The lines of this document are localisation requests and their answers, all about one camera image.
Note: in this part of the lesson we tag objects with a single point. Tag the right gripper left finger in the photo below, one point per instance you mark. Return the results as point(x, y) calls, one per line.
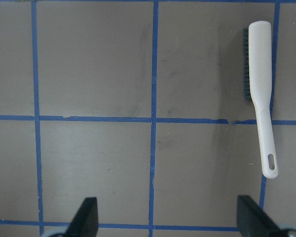
point(85, 222)

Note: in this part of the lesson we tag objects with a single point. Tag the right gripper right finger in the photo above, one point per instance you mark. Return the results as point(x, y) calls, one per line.
point(252, 221)

